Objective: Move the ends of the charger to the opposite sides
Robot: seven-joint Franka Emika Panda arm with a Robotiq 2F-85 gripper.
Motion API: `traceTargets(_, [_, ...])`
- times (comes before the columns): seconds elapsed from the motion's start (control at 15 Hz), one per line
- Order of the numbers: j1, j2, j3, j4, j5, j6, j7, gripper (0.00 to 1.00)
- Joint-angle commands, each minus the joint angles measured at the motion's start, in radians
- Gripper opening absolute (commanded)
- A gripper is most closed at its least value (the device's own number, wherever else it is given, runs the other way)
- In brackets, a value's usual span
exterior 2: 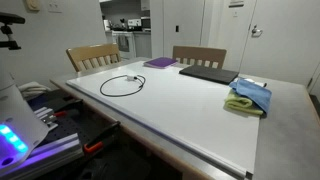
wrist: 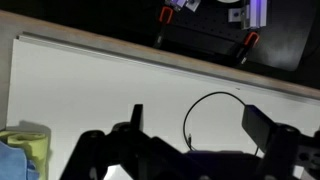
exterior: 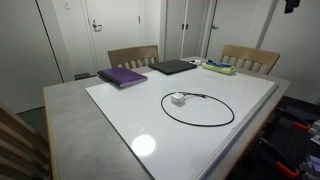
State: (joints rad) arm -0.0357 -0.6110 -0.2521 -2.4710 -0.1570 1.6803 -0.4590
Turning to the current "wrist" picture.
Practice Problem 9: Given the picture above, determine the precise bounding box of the orange handled bar clamp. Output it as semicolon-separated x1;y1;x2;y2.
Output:
233;31;261;66
153;5;175;49

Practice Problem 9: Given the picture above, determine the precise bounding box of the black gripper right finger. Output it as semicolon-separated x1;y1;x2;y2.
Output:
241;104;320;180

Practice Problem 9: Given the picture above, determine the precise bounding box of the black charger cable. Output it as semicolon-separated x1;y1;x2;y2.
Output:
182;91;260;157

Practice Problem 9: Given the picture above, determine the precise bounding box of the yellow green folded cloth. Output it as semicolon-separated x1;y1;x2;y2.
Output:
0;130;50;180

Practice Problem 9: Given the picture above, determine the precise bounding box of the aluminium extrusion profile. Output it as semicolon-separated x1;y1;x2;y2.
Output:
228;0;268;30
164;0;202;13

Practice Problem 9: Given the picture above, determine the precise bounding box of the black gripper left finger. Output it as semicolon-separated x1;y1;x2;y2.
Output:
59;104;201;180

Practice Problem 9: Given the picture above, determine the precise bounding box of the blue cloth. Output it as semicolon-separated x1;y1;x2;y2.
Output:
0;140;40;180

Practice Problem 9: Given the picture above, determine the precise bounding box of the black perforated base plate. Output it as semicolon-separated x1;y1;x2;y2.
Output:
156;0;254;58

